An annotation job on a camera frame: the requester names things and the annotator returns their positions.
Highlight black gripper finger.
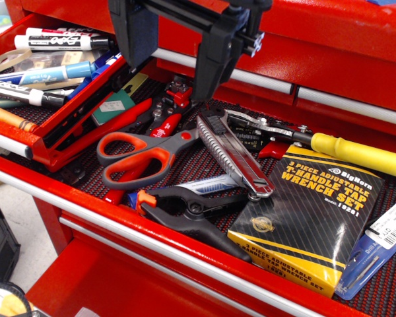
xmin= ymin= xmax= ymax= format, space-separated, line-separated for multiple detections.
xmin=193 ymin=28 xmax=242 ymax=100
xmin=114 ymin=6 xmax=158 ymax=68

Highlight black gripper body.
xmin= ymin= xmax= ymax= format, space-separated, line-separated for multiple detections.
xmin=108 ymin=1 xmax=273 ymax=57

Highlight silver black box cutter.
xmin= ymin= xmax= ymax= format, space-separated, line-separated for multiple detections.
xmin=196 ymin=109 xmax=275 ymax=200

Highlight red upper small drawer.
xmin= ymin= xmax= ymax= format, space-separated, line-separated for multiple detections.
xmin=0 ymin=13 xmax=128 ymax=172

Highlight black yellow tap wrench box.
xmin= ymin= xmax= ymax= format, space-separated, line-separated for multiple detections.
xmin=228 ymin=146 xmax=383 ymax=297

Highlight dark blue marker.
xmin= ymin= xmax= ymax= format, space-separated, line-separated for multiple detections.
xmin=67 ymin=53 xmax=121 ymax=100

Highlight light blue Expo marker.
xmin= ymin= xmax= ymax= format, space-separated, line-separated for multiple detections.
xmin=19 ymin=61 xmax=96 ymax=85

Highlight green card package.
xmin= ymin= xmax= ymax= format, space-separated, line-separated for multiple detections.
xmin=91 ymin=73 xmax=149 ymax=126

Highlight black Expo marker upper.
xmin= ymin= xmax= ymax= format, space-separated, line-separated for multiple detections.
xmin=14 ymin=35 xmax=115 ymax=51

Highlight black expo marker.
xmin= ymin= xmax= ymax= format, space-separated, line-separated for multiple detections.
xmin=0 ymin=81 xmax=66 ymax=108
xmin=14 ymin=35 xmax=115 ymax=51

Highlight red Expo marker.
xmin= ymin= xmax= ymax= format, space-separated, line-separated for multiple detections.
xmin=25 ymin=27 xmax=100 ymax=37

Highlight orange grey scissors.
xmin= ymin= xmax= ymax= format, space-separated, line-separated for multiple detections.
xmin=96 ymin=128 xmax=199 ymax=190

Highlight blue white marker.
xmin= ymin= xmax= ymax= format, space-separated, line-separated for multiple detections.
xmin=146 ymin=174 xmax=239 ymax=195

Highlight tan rubber band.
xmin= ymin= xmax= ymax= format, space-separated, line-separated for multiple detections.
xmin=0 ymin=48 xmax=32 ymax=72

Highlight black Expo marker lower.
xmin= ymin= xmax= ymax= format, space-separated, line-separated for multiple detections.
xmin=0 ymin=81 xmax=66 ymax=108

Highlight black spring clamp orange tips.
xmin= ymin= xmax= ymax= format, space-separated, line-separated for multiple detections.
xmin=136 ymin=186 xmax=251 ymax=263

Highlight red tool chest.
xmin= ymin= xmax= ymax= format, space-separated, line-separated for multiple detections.
xmin=0 ymin=1 xmax=396 ymax=316

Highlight blue drill bit package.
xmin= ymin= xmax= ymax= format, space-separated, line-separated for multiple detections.
xmin=335 ymin=204 xmax=396 ymax=300

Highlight yellow sponge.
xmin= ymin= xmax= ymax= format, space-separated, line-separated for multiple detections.
xmin=0 ymin=294 xmax=34 ymax=316

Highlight red black wire stripper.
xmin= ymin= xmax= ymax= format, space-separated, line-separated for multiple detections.
xmin=100 ymin=75 xmax=192 ymax=205

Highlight black yellow wire gauge tool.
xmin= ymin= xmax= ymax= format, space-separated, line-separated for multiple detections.
xmin=230 ymin=125 xmax=271 ymax=153

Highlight yellow handled pliers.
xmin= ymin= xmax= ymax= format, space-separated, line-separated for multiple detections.
xmin=226 ymin=110 xmax=396 ymax=177

